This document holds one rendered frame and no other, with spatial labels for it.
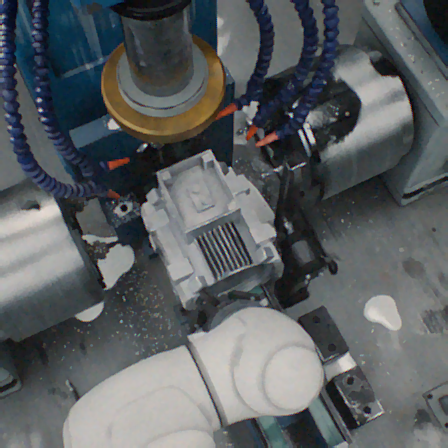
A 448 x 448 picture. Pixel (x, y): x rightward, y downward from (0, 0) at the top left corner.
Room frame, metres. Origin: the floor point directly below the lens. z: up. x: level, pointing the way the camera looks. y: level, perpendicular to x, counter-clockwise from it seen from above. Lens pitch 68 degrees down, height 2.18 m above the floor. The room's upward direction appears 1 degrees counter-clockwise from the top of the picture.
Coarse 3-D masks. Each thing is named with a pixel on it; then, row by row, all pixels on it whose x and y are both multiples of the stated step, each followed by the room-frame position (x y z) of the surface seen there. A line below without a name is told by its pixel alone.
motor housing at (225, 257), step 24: (144, 216) 0.48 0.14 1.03; (168, 216) 0.47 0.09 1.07; (240, 216) 0.47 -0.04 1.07; (168, 240) 0.42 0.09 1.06; (216, 240) 0.41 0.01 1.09; (240, 240) 0.41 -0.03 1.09; (168, 264) 0.39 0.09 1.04; (192, 264) 0.38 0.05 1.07; (216, 264) 0.37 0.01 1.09; (240, 264) 0.37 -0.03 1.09; (264, 264) 0.40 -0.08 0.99; (216, 288) 0.37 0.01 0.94; (240, 288) 0.37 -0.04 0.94
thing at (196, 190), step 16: (192, 160) 0.54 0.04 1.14; (208, 160) 0.54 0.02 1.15; (160, 176) 0.51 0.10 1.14; (176, 176) 0.52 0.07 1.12; (192, 176) 0.52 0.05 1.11; (208, 176) 0.52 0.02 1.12; (224, 176) 0.51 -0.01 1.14; (160, 192) 0.50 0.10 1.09; (176, 192) 0.49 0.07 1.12; (192, 192) 0.49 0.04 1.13; (208, 192) 0.49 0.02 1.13; (224, 192) 0.49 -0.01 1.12; (176, 208) 0.45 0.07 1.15; (192, 208) 0.46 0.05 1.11; (208, 208) 0.46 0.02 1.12; (224, 208) 0.46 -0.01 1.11; (240, 208) 0.45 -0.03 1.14; (176, 224) 0.45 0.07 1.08; (192, 224) 0.42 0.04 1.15; (208, 224) 0.42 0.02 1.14; (192, 240) 0.41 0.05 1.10
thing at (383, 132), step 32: (352, 64) 0.71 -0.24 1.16; (384, 64) 0.72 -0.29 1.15; (320, 96) 0.65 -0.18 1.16; (352, 96) 0.65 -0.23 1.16; (384, 96) 0.65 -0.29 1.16; (320, 128) 0.59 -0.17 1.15; (352, 128) 0.59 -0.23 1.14; (384, 128) 0.60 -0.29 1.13; (320, 160) 0.54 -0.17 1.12; (352, 160) 0.55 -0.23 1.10; (384, 160) 0.57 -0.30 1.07; (320, 192) 0.52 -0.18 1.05
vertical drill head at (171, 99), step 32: (128, 32) 0.54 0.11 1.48; (160, 32) 0.53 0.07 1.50; (128, 64) 0.56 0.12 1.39; (160, 64) 0.53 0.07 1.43; (192, 64) 0.56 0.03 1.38; (128, 96) 0.53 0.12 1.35; (160, 96) 0.53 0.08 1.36; (192, 96) 0.53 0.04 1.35; (224, 96) 0.55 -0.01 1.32; (128, 128) 0.50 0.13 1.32; (160, 128) 0.49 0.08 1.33; (192, 128) 0.49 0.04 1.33; (160, 160) 0.51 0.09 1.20
